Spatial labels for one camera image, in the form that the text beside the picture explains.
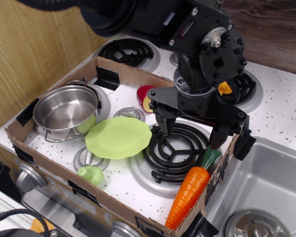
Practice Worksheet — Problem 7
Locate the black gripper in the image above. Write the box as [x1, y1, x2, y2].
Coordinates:
[147, 87, 248, 150]

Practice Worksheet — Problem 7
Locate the orange toy carrot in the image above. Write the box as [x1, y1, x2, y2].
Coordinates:
[165, 146, 221, 230]

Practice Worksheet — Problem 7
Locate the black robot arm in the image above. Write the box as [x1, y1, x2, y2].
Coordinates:
[24, 0, 253, 149]

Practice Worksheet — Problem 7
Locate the light green plastic plate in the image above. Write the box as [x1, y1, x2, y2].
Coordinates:
[85, 117, 152, 159]

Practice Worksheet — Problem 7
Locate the front right black burner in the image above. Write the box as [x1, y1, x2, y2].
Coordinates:
[129, 120, 210, 198]

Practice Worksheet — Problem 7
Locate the yellow toy pumpkin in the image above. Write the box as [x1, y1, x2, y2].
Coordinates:
[218, 81, 233, 96]

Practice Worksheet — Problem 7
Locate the red halved toy fruit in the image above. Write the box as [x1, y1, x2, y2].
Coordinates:
[136, 85, 154, 113]

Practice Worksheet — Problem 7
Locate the back right black burner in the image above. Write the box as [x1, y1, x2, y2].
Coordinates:
[217, 70, 263, 114]

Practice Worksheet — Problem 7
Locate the silver stove top knob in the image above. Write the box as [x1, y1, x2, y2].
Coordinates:
[169, 52, 178, 67]

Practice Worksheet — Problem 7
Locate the brown cardboard fence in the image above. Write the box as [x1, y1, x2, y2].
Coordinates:
[5, 57, 253, 237]

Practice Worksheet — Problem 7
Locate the grey toy sink basin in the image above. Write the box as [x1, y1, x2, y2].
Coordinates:
[205, 137, 296, 237]

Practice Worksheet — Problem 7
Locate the small green toy piece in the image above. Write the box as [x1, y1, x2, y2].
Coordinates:
[77, 166, 104, 186]

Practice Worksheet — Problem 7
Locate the silver sink drain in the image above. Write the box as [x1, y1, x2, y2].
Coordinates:
[222, 208, 291, 237]

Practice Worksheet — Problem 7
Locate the stainless steel pot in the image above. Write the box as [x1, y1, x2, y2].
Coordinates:
[33, 85, 99, 143]

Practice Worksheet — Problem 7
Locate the silver front right knob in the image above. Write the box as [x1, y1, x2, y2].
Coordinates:
[110, 220, 141, 237]

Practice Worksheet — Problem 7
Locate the silver front left knob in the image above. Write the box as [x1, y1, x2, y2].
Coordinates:
[16, 163, 47, 193]

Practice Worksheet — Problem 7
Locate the orange object bottom left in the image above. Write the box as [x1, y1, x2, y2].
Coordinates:
[30, 218, 55, 233]

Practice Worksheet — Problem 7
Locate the black braided cable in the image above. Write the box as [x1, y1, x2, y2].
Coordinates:
[0, 208, 50, 237]

